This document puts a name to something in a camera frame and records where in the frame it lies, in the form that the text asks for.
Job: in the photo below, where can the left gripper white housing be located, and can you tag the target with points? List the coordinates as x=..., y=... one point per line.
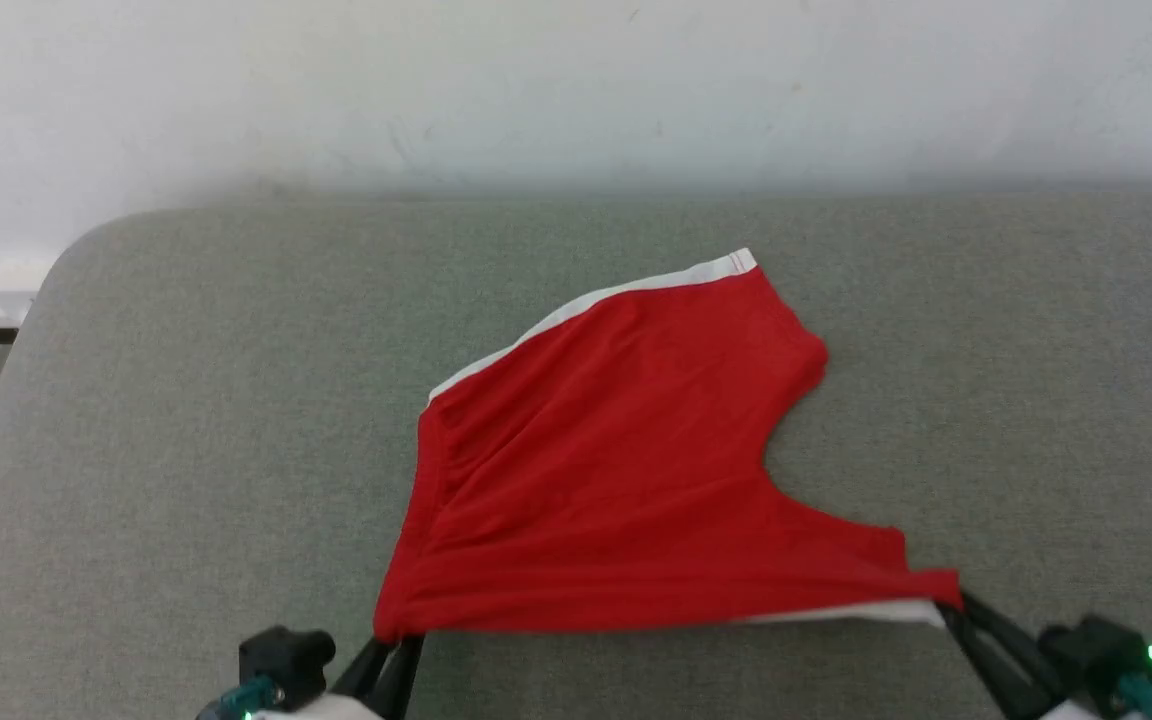
x=321, y=709

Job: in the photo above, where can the red shorts with white trim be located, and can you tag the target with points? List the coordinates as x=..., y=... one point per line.
x=626, y=480

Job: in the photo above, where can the grey fabric sofa cushion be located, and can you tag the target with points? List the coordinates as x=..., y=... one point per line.
x=186, y=450

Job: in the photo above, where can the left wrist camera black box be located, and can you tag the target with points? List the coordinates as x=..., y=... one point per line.
x=286, y=660

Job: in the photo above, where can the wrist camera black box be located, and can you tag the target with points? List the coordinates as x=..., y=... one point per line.
x=1096, y=655
x=286, y=660

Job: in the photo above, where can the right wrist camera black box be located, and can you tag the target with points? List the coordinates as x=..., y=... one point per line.
x=1096, y=655

